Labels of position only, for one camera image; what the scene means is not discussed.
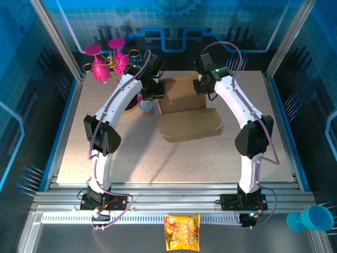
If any brown cardboard box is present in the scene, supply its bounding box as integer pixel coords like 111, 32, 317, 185
156, 75, 225, 143

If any black controller box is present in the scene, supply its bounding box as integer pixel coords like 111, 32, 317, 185
240, 212, 258, 228

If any white paper cup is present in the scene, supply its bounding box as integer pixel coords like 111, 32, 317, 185
138, 101, 155, 116

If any dark bowl with gold rim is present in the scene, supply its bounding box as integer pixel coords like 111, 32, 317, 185
123, 95, 140, 113

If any pink plastic goblet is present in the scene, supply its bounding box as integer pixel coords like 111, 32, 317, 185
84, 43, 110, 82
108, 37, 131, 75

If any yellow snack bag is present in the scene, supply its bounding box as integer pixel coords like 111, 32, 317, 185
164, 213, 201, 251

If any teal plastic goblet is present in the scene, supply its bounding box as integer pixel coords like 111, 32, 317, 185
286, 205, 334, 232

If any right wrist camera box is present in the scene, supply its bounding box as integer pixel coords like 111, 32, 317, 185
199, 53, 213, 67

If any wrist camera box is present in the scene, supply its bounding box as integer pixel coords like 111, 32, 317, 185
151, 54, 164, 74
199, 53, 213, 67

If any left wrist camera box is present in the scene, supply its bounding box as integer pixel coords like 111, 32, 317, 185
151, 54, 164, 74

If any gold wire rack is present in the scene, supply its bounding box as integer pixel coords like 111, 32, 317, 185
82, 49, 141, 84

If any aluminium frame post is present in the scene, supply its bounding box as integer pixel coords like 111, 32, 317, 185
265, 0, 312, 80
28, 0, 86, 81

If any aluminium frame beam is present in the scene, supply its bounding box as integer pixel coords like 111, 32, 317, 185
31, 183, 316, 211

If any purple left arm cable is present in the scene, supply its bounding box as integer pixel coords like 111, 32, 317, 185
88, 50, 152, 232

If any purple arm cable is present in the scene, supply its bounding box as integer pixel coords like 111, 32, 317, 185
88, 50, 152, 232
201, 41, 280, 230

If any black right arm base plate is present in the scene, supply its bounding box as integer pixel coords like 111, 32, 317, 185
220, 193, 268, 211

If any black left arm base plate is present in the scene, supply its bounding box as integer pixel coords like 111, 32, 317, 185
80, 193, 132, 211

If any white slotted cable duct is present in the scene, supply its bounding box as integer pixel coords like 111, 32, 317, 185
41, 212, 243, 225

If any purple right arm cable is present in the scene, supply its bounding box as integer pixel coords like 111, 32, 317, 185
201, 41, 280, 230

